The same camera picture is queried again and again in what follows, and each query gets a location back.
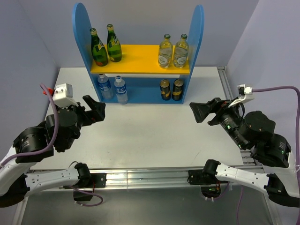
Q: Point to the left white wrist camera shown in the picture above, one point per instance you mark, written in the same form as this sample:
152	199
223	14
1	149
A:
62	95

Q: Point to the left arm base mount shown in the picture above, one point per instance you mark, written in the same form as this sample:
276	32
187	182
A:
83	195

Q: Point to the blue and yellow shelf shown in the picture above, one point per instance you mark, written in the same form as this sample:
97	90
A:
139	63

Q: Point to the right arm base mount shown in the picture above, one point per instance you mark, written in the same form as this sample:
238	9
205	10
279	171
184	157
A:
210	187

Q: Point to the left black can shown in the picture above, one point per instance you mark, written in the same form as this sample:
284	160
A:
165	89

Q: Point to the right black can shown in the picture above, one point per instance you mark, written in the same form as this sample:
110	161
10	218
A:
177	89

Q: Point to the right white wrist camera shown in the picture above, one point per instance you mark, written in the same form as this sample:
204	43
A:
245	95

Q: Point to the aluminium side rail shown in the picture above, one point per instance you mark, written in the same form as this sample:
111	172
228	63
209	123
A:
245	154

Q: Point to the green glass bottle front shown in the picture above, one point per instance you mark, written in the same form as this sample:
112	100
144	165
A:
113	45

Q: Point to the plastic water bottle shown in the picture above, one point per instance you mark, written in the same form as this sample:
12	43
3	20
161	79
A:
105	86
121	90

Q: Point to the black can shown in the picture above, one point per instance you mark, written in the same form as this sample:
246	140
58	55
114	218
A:
177	89
165	89

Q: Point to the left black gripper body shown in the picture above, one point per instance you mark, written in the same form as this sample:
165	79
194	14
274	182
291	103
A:
86	117

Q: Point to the plastic water bottle front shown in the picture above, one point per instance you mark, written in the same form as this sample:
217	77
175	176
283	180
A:
105	86

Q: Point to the green glass bottle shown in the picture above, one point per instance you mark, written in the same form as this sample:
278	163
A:
98	50
113	45

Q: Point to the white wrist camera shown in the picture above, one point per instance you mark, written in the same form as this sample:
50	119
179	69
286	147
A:
245	95
62	95

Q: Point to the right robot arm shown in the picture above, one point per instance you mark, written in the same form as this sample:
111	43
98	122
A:
255	132

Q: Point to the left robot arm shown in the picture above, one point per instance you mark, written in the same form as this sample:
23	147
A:
56	133

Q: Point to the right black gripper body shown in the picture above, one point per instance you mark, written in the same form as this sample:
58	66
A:
226	116

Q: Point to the clear glass bottle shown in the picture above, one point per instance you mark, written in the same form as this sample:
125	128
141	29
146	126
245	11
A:
181	52
165	52

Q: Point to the aluminium front rail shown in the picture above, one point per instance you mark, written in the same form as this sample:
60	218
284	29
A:
115	179

